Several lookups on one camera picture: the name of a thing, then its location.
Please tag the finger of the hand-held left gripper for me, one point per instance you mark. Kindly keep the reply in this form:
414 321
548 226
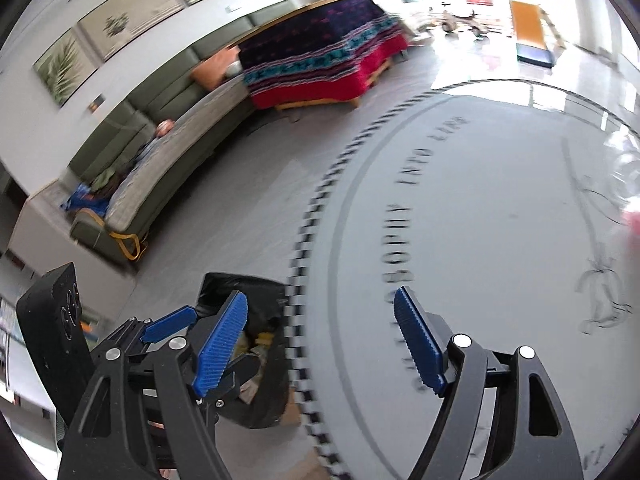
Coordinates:
167 325
242 372

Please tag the green sofa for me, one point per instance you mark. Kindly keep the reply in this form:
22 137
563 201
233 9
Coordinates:
165 90

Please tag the children's slide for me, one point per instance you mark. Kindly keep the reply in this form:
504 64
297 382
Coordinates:
532 30

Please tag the orange cushion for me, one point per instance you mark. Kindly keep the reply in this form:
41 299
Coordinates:
215 67

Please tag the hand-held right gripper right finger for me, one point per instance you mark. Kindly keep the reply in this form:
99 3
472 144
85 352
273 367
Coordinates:
417 340

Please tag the beige quilted cushion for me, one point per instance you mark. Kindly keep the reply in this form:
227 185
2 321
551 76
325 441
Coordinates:
420 27

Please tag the wall switch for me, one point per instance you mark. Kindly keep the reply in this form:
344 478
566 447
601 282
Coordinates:
232 8

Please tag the blue bag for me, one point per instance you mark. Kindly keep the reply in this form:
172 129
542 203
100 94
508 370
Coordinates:
85 200

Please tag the grey quilted sofa mat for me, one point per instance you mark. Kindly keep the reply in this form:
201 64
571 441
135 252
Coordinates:
180 155

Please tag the wooden ride-on toy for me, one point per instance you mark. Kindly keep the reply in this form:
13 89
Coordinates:
467 24

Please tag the wide plant wall picture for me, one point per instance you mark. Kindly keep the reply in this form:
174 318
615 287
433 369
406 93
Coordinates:
127 20

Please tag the black trash bag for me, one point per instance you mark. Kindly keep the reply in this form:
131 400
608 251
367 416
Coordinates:
270 400

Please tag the palm leaf wall picture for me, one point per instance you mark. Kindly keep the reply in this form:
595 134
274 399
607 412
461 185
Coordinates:
62 67

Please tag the table with patterned blanket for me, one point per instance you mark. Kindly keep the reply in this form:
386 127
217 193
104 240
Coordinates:
325 55

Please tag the clear plastic container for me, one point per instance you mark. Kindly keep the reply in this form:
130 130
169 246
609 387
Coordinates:
627 165

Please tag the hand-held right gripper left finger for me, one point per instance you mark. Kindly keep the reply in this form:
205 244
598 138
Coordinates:
220 345

